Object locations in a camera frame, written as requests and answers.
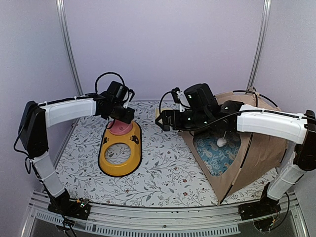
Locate cream round bowl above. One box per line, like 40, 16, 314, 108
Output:
155, 108, 173, 119

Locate pink round bowl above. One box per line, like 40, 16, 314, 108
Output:
107, 120, 133, 136

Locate yellow pet bowl stand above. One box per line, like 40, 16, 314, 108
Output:
98, 121, 142, 177

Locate blue snowman pattern mat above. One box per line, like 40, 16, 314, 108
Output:
194, 131, 241, 176

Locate beige fabric pet tent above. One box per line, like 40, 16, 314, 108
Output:
178, 86, 290, 206

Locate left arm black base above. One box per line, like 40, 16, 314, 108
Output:
47, 189, 91, 220

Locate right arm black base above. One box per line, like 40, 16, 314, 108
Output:
238, 183, 281, 232

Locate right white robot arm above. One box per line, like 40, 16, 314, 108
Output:
155, 83, 316, 203

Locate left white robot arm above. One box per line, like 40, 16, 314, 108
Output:
18, 81, 135, 198

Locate white pompom hanging toy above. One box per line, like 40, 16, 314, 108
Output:
217, 131, 227, 147

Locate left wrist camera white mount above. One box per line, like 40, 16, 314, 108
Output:
123, 89, 135, 109

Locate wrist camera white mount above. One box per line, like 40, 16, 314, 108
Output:
123, 89, 135, 109
176, 91, 191, 112

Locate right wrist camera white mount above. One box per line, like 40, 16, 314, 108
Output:
176, 91, 191, 112

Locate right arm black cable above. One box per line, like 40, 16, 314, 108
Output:
159, 91, 309, 136

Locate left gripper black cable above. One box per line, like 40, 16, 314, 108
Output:
95, 72, 125, 94

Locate right aluminium frame post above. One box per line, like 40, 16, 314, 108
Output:
246, 0, 272, 89

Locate aluminium frame post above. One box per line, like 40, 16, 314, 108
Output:
246, 0, 272, 89
56, 0, 84, 95

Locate left aluminium frame post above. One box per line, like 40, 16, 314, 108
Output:
56, 0, 84, 95

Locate aluminium front rail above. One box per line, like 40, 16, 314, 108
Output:
22, 192, 309, 237

